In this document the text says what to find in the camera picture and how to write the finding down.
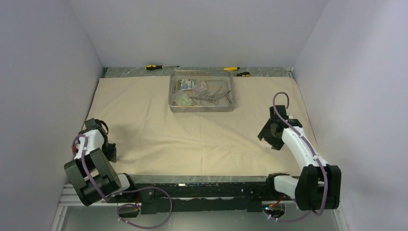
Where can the steel surgical scissors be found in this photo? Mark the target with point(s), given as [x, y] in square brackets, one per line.
[211, 97]

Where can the beige surgical wrap cloth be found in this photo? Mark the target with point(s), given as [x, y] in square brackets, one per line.
[152, 140]

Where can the wire mesh instrument tray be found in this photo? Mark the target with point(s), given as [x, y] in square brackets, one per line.
[214, 80]

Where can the clear pouch green item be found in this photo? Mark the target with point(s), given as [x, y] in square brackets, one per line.
[182, 99]

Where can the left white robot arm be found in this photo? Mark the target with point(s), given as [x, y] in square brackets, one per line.
[90, 172]

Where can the pink suture packet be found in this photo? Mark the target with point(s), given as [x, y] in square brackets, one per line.
[199, 88]

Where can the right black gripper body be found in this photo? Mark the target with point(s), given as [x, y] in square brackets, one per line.
[273, 139]

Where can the right side aluminium rail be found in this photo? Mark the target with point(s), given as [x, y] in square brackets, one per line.
[289, 72]

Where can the green suture packet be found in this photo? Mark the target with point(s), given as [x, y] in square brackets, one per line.
[185, 84]

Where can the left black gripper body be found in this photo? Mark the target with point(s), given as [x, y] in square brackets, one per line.
[108, 149]

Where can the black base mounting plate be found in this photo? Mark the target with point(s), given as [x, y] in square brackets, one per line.
[196, 197]

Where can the black yellow short screwdriver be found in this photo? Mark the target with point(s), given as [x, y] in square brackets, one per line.
[243, 74]

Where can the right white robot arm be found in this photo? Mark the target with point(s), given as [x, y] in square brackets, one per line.
[319, 184]

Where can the yellow black screwdriver left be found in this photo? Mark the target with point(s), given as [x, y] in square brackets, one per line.
[158, 67]

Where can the aluminium rail frame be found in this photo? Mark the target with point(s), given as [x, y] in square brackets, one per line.
[72, 215]

